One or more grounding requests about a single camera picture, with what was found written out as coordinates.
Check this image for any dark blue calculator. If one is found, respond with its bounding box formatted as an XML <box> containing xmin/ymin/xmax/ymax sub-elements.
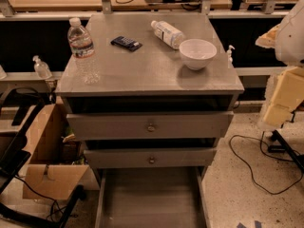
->
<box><xmin>111</xmin><ymin>36</ymin><xmax>142</xmax><ymax>52</ymax></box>

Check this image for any middle grey drawer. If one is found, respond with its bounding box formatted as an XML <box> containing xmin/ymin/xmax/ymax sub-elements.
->
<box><xmin>85</xmin><ymin>148</ymin><xmax>216</xmax><ymax>169</ymax></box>

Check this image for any top grey drawer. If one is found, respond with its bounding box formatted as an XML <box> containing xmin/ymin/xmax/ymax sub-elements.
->
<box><xmin>67</xmin><ymin>111</ymin><xmax>234</xmax><ymax>141</ymax></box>

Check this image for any grey three-drawer cabinet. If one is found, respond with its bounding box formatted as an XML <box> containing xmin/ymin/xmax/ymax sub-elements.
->
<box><xmin>55</xmin><ymin>12</ymin><xmax>245</xmax><ymax>228</ymax></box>

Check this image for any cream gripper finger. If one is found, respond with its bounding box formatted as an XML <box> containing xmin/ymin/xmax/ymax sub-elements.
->
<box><xmin>256</xmin><ymin>25</ymin><xmax>279</xmax><ymax>48</ymax></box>
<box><xmin>262</xmin><ymin>67</ymin><xmax>304</xmax><ymax>127</ymax></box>

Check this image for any black chair frame left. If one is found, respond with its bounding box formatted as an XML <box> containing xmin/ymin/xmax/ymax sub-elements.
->
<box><xmin>0</xmin><ymin>86</ymin><xmax>86</xmax><ymax>228</ymax></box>

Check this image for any clear sanitizer pump bottle left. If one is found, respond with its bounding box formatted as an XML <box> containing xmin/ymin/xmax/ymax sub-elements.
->
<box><xmin>32</xmin><ymin>55</ymin><xmax>52</xmax><ymax>80</ymax></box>

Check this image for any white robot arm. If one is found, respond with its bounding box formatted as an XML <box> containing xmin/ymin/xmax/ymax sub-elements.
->
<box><xmin>256</xmin><ymin>0</ymin><xmax>304</xmax><ymax>130</ymax></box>

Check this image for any clear plastic water bottle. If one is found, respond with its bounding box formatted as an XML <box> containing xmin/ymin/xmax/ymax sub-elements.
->
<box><xmin>67</xmin><ymin>17</ymin><xmax>100</xmax><ymax>85</ymax></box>

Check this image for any white ceramic bowl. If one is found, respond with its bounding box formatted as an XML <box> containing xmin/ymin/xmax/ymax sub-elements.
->
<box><xmin>179</xmin><ymin>39</ymin><xmax>218</xmax><ymax>70</ymax></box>

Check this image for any small white pump bottle right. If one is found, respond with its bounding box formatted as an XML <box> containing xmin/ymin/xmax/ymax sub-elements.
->
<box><xmin>226</xmin><ymin>45</ymin><xmax>235</xmax><ymax>63</ymax></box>

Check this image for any bottom open grey drawer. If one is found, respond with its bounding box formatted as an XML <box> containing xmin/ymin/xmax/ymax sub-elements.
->
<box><xmin>94</xmin><ymin>167</ymin><xmax>210</xmax><ymax>228</ymax></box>

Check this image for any black stand base right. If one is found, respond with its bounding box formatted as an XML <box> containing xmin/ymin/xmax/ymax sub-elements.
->
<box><xmin>268</xmin><ymin>130</ymin><xmax>304</xmax><ymax>174</ymax></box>

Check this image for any open cardboard box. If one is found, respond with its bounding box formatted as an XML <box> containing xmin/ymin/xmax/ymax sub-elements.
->
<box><xmin>25</xmin><ymin>104</ymin><xmax>88</xmax><ymax>200</ymax></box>

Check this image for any black floor cable right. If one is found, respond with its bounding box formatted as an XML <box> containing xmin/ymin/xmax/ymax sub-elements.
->
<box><xmin>228</xmin><ymin>133</ymin><xmax>304</xmax><ymax>196</ymax></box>

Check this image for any white labelled bottle lying down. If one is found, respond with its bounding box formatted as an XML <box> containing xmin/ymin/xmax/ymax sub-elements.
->
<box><xmin>151</xmin><ymin>21</ymin><xmax>185</xmax><ymax>49</ymax></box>

